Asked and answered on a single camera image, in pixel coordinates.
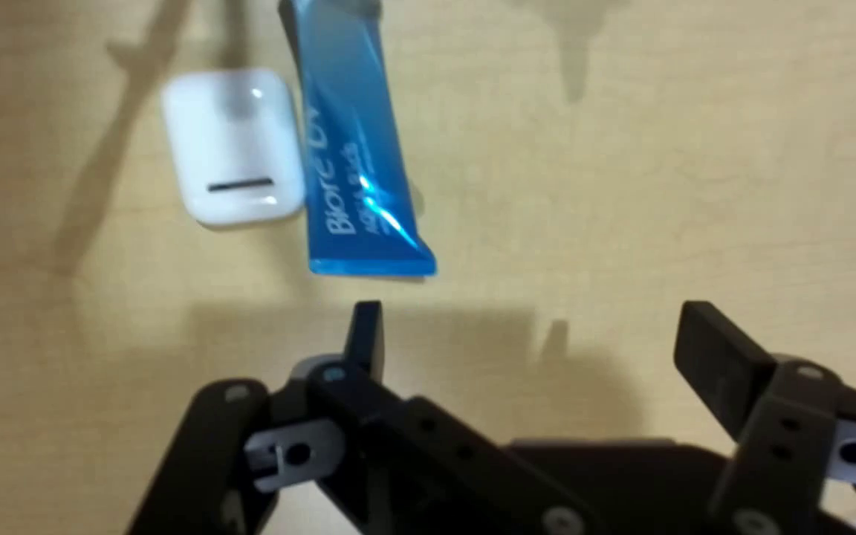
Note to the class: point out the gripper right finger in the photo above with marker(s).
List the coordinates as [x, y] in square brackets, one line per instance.
[777, 416]

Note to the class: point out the white earbuds case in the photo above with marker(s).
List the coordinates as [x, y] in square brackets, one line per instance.
[236, 146]

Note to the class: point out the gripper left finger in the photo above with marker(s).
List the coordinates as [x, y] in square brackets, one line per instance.
[368, 416]

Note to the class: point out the blue tube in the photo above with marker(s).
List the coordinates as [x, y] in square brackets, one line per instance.
[354, 148]

